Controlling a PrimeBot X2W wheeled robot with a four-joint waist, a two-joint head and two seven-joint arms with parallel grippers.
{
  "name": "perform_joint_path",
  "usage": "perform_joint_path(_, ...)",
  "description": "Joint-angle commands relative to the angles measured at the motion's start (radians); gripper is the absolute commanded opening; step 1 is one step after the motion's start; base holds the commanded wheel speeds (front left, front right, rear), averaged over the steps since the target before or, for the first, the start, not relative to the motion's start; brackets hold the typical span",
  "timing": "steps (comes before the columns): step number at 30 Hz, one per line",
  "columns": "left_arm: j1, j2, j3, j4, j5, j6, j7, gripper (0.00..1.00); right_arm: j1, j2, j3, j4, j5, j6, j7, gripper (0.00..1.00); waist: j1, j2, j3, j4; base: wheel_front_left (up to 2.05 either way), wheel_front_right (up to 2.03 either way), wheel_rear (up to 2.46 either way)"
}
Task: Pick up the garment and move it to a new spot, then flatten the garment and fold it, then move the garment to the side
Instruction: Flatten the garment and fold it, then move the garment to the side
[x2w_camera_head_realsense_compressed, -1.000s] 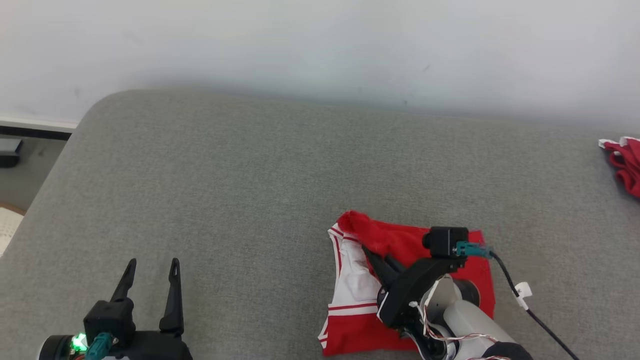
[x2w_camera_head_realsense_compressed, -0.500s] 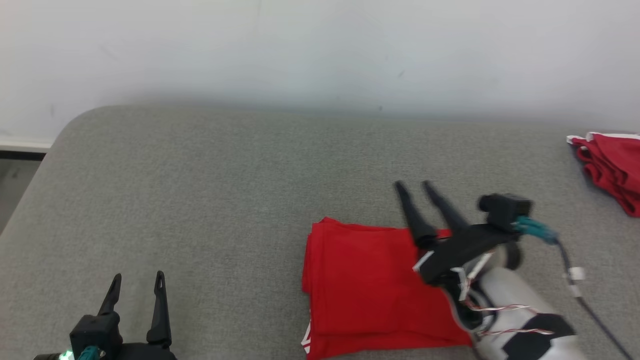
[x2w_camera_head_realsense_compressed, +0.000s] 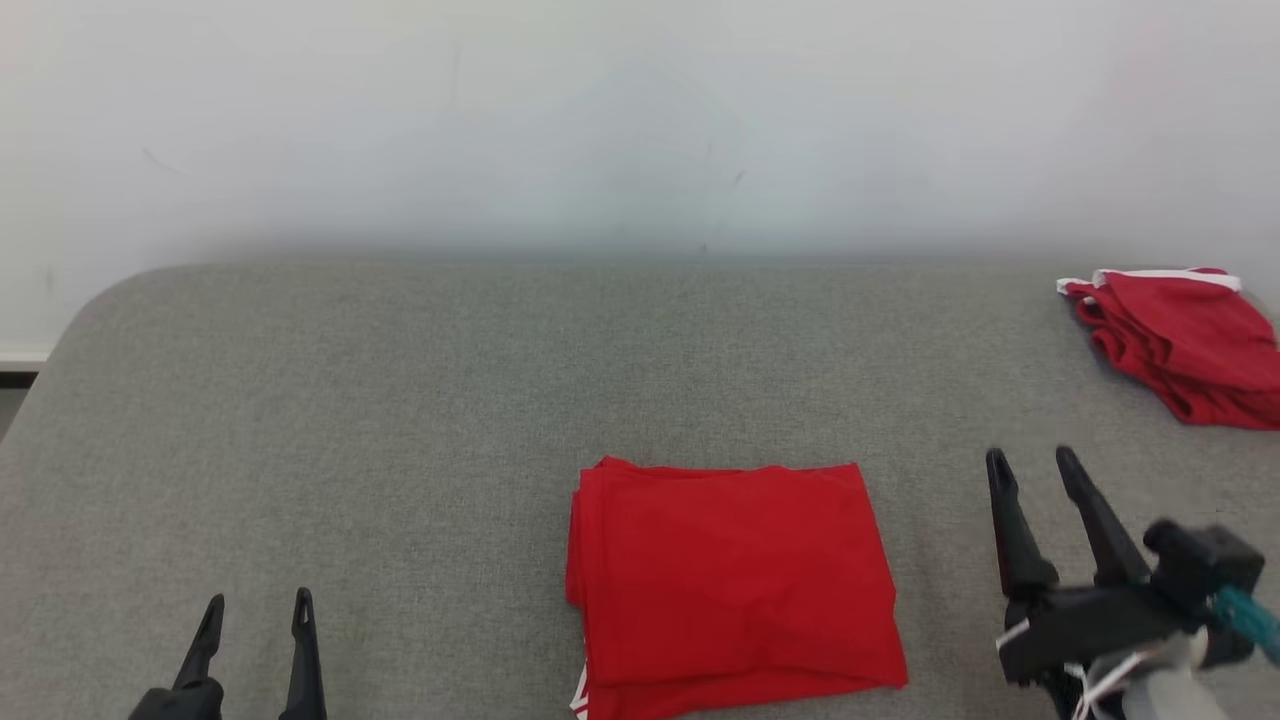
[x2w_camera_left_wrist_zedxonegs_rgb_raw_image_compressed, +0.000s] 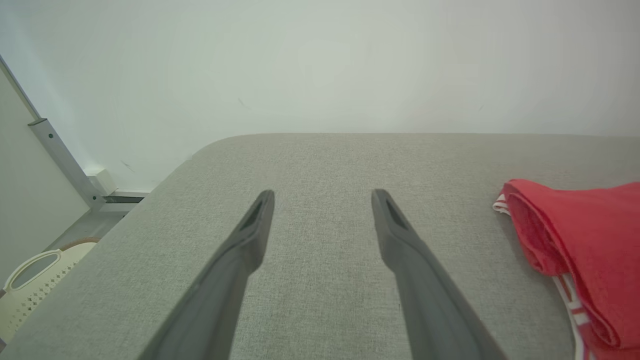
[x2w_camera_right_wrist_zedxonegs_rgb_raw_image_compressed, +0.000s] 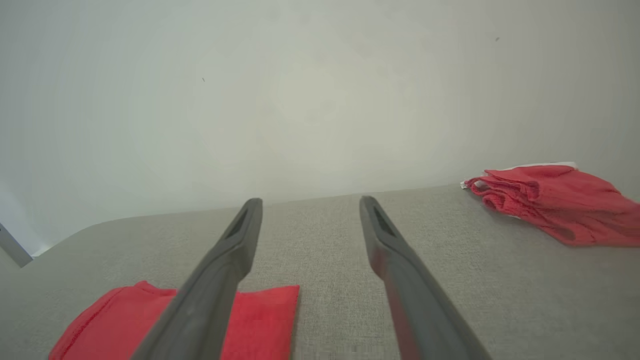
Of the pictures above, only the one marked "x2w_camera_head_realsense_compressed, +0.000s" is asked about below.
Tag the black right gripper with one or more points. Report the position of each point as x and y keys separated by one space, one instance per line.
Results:
x=1090 y=620

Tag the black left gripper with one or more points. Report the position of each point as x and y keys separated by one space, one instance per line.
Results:
x=180 y=705

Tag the red white shorts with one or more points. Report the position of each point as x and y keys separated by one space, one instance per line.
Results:
x=1190 y=340

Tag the red jersey black lettering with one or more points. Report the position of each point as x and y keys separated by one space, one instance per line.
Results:
x=730 y=580

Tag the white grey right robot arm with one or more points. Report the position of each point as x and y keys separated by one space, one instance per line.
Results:
x=1180 y=690

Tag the white black baseboard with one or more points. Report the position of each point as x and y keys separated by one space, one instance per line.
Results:
x=20 y=365

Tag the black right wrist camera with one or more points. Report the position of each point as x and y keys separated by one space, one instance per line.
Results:
x=1200 y=565

